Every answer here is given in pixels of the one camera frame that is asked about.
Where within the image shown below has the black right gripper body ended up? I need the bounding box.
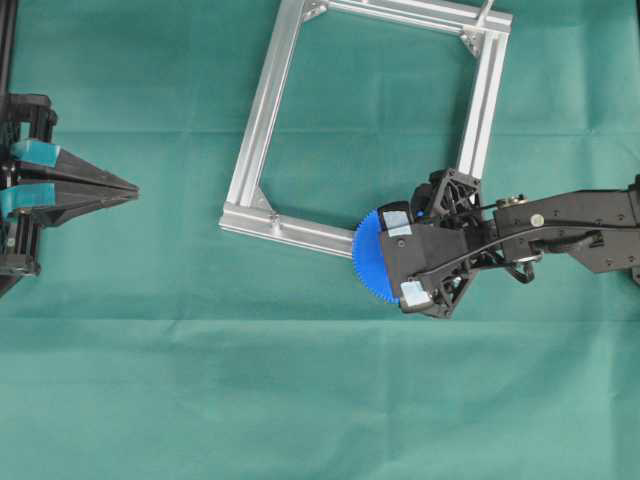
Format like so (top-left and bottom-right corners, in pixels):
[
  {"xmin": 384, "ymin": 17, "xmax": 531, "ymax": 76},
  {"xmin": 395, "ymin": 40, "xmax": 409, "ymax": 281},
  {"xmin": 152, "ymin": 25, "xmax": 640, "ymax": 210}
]
[{"xmin": 377, "ymin": 169, "xmax": 500, "ymax": 319}]

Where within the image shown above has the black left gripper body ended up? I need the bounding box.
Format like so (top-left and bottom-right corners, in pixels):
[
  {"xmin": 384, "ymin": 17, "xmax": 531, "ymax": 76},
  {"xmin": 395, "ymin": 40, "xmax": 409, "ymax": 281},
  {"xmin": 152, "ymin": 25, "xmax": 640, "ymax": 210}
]
[{"xmin": 1, "ymin": 94, "xmax": 57, "ymax": 294}]

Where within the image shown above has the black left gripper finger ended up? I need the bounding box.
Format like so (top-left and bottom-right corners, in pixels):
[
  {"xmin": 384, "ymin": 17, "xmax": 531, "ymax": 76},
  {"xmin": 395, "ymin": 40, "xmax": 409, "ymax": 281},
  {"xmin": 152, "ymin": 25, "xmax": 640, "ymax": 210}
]
[
  {"xmin": 12, "ymin": 140, "xmax": 139, "ymax": 191},
  {"xmin": 1, "ymin": 183, "xmax": 139, "ymax": 227}
]

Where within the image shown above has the blue plastic gear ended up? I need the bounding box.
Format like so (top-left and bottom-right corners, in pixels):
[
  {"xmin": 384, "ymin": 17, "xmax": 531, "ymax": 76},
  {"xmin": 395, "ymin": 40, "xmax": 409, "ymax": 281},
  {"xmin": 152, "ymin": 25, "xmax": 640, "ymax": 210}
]
[{"xmin": 352, "ymin": 202, "xmax": 411, "ymax": 305}]

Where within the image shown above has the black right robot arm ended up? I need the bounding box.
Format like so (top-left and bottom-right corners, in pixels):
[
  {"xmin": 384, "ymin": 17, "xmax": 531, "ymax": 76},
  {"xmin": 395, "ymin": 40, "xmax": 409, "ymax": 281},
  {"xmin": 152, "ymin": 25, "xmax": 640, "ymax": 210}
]
[{"xmin": 377, "ymin": 169, "xmax": 639, "ymax": 318}]

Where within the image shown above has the green table cloth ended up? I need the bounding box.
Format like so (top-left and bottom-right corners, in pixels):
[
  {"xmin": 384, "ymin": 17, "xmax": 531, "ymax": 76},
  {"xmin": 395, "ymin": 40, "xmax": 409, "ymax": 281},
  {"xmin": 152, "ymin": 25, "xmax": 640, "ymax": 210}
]
[{"xmin": 1, "ymin": 1, "xmax": 639, "ymax": 479}]

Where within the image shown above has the aluminium extrusion frame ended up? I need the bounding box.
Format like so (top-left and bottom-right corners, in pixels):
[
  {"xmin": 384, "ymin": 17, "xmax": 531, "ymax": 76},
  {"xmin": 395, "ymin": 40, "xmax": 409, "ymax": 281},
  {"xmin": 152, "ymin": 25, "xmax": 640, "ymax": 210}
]
[{"xmin": 219, "ymin": 1, "xmax": 512, "ymax": 258}]

